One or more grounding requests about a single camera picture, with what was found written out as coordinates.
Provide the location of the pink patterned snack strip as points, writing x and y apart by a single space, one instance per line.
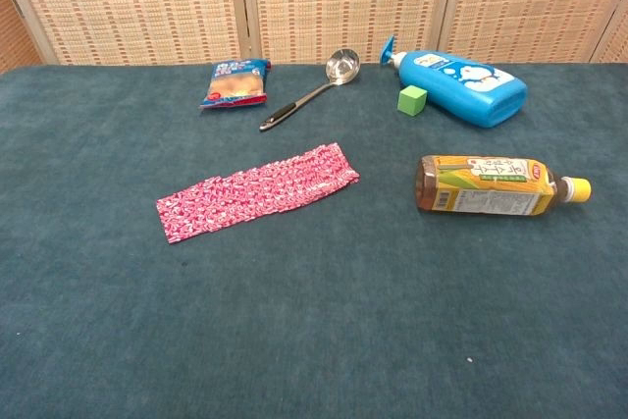
275 183

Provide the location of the blue biscuit snack bag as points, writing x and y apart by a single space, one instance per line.
234 85

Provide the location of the green foam cube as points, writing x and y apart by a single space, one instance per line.
411 102

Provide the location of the yellow label tea bottle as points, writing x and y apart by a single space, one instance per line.
490 188

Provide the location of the blue cartoon pump bottle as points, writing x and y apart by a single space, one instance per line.
471 90

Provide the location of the orange woven screen panel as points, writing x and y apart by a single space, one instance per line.
12 31

